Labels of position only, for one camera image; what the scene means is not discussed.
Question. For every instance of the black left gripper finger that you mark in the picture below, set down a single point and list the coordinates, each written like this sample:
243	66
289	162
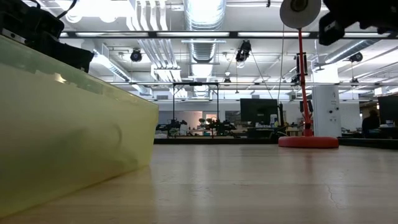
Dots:
68	57

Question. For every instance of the translucent yellow plastic bin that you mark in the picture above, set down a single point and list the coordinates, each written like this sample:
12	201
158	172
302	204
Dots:
62	140

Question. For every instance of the black background robot arm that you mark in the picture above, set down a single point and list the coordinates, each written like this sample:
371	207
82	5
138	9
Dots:
225	126
172	127

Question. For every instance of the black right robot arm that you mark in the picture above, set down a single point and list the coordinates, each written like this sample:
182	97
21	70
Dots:
390	15

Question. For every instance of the black computer monitor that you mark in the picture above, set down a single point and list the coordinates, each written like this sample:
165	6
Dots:
388	107
258	110

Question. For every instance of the white pillar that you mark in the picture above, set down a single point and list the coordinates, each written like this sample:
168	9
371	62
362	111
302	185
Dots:
326	109

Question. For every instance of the person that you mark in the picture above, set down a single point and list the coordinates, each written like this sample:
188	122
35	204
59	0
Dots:
371	124

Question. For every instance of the red desk lamp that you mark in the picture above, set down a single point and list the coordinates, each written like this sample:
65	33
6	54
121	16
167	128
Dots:
308	142

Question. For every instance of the black background rig frame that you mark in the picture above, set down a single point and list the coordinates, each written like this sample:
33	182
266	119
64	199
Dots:
196	83

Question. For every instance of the silver ventilation duct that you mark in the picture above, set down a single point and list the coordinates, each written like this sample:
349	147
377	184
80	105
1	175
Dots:
203	49

